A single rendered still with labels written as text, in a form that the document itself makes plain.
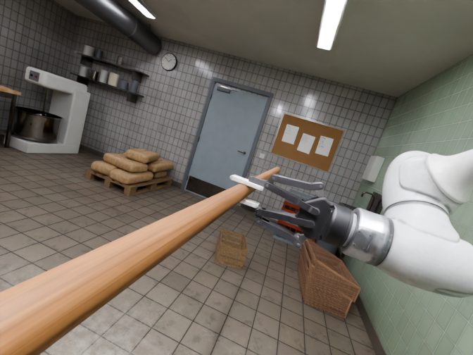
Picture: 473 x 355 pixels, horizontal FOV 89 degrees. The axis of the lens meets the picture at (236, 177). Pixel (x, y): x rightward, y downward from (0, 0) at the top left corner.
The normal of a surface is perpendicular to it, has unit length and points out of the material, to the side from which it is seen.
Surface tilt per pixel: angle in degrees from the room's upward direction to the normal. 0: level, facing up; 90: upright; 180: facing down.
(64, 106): 90
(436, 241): 39
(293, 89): 90
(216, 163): 90
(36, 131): 92
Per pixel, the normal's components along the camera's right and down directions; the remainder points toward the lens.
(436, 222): 0.10, -0.66
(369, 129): -0.24, 0.09
